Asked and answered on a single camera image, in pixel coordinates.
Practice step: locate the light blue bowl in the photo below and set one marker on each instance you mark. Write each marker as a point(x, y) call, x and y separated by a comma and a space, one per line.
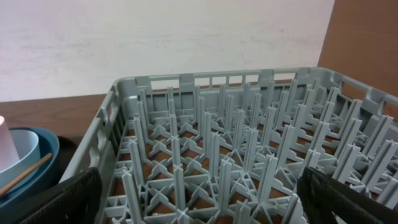
point(28, 150)

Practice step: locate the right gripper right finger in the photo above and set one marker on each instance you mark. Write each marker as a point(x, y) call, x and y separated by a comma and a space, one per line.
point(323, 197)

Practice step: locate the pink paper cup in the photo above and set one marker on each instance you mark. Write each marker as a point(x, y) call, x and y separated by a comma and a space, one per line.
point(9, 155)

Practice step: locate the dark blue plate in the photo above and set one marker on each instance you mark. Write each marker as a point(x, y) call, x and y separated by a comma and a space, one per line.
point(42, 178)

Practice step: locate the brown plastic serving tray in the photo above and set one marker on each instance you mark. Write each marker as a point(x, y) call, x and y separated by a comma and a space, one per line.
point(68, 146)

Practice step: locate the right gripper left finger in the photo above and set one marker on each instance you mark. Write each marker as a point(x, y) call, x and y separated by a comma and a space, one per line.
point(75, 200)

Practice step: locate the grey plastic dishwasher rack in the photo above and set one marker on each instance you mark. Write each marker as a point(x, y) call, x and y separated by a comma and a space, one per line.
point(231, 146)

